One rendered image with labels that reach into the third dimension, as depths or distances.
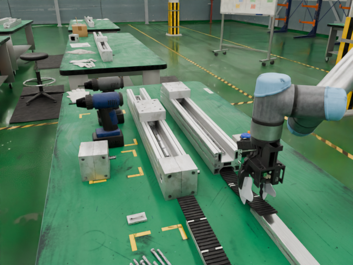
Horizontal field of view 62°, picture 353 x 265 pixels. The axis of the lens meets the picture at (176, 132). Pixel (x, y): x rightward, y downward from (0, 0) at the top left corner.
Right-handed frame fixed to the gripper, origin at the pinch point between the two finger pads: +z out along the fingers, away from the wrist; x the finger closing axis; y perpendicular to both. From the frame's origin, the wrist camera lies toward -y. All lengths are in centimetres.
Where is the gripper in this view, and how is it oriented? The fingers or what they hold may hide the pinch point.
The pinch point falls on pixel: (252, 196)
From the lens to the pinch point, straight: 88.1
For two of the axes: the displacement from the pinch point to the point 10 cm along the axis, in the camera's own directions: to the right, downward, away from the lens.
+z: 0.0, 9.1, 4.2
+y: 2.7, 4.1, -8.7
